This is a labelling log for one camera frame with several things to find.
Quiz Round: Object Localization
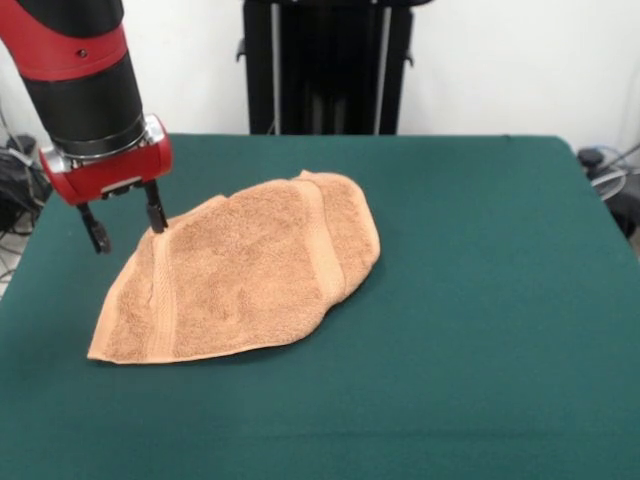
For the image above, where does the tan terry towel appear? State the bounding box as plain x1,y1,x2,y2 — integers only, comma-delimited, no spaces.
87,169,382,366

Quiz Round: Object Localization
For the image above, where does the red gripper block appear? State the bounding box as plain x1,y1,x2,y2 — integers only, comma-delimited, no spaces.
38,113,175,256

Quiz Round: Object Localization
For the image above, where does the black cable tangle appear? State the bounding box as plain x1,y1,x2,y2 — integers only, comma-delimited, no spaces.
0,149,59,242

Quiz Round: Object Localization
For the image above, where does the dark green table cloth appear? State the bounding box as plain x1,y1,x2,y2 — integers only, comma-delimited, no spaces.
0,133,640,480

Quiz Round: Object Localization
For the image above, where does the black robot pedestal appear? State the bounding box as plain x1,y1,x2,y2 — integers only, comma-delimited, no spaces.
235,0,416,136

